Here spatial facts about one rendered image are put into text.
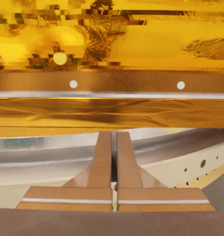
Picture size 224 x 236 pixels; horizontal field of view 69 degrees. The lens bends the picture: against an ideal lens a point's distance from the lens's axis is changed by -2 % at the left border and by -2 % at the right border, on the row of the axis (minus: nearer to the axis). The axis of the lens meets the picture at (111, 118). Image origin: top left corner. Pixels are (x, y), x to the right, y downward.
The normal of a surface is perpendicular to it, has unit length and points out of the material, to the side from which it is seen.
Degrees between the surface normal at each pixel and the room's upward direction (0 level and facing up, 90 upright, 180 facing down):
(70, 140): 90
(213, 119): 90
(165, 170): 90
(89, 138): 90
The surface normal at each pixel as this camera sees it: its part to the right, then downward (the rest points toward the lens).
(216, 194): 0.49, -0.25
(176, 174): 0.39, 0.25
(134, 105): 0.00, 0.27
